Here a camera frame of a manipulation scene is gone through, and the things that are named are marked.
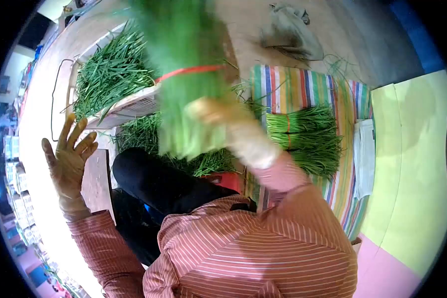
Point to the person's right hand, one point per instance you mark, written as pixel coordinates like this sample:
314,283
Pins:
231,123

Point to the chive bundle with red band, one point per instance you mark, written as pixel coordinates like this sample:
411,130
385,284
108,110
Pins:
186,56

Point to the person's left middle finger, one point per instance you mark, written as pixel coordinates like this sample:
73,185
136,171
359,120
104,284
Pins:
78,132

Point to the person's legs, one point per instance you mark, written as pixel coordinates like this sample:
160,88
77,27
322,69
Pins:
152,182

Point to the pink floor mat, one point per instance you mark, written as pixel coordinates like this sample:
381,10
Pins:
380,272

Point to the white plastic crate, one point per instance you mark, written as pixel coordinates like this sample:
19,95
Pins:
130,106

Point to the person's left index finger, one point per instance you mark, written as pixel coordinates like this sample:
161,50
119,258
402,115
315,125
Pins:
66,131

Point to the white folded cloth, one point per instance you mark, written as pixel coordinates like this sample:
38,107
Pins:
364,160

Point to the striped woven mat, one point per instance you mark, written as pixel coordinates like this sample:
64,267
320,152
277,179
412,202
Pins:
294,87

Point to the person's right fingers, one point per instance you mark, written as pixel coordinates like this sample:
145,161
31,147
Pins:
205,110

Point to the full shop shelf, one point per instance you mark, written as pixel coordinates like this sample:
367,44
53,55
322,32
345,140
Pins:
16,178

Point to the crumpled clear plastic bag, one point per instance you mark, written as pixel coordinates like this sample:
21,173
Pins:
294,31

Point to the heap of trimmed chives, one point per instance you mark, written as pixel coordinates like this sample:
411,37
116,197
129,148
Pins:
212,162

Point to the person's left thumb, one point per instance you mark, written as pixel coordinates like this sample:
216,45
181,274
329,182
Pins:
48,152

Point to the yellow floor mat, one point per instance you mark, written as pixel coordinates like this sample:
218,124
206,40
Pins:
413,164

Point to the person's left little finger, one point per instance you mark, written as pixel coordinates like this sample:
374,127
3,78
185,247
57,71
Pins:
92,150

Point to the person's left ring finger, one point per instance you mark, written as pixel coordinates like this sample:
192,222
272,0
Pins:
87,141

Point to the red plastic stool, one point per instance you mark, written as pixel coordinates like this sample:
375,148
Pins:
229,180

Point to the pile of loose chives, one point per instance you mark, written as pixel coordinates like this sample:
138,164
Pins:
111,74

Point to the person's left hand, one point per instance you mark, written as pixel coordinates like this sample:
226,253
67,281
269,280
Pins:
69,167

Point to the tied chive bundle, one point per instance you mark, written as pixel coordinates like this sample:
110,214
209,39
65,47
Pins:
316,152
305,119

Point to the person's body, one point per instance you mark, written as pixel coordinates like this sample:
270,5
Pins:
253,257

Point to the blue floor mat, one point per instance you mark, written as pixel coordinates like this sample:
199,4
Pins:
417,41

